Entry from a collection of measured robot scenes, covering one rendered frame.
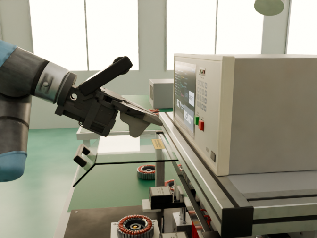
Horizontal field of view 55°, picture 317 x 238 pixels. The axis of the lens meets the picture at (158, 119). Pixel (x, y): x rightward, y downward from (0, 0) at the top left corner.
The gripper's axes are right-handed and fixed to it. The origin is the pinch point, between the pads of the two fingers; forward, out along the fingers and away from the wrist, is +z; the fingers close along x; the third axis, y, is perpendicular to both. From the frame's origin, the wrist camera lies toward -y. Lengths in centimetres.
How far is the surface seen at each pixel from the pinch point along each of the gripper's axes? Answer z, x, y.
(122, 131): 14, -154, 42
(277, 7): 56, -104, -68
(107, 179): 6, -69, 46
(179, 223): 23.6, -18.0, 28.9
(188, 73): 3.9, -9.5, -11.5
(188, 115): 8.1, -8.0, -2.6
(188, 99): 6.5, -8.4, -6.1
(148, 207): 12.9, -18.5, 27.8
